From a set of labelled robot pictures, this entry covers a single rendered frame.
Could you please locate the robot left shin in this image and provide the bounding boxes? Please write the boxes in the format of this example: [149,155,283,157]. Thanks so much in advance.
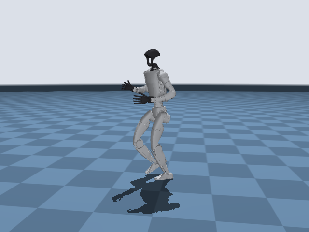
[151,145,169,174]

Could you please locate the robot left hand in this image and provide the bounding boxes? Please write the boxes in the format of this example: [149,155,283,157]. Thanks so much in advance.
[133,92,154,104]

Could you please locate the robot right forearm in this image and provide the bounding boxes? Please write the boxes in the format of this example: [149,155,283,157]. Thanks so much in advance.
[133,86,146,93]

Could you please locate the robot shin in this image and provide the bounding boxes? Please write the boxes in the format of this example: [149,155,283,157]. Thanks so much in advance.
[151,145,169,174]
[134,145,157,165]

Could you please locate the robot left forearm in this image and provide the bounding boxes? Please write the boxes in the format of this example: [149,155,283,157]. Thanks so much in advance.
[151,91,175,103]

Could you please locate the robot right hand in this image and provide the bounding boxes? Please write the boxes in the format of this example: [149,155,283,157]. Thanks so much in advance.
[121,80,137,92]

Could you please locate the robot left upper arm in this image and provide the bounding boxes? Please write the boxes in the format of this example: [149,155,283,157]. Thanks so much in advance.
[157,71,176,98]

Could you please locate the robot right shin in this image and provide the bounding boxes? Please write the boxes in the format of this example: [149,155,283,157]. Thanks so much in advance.
[134,145,157,165]

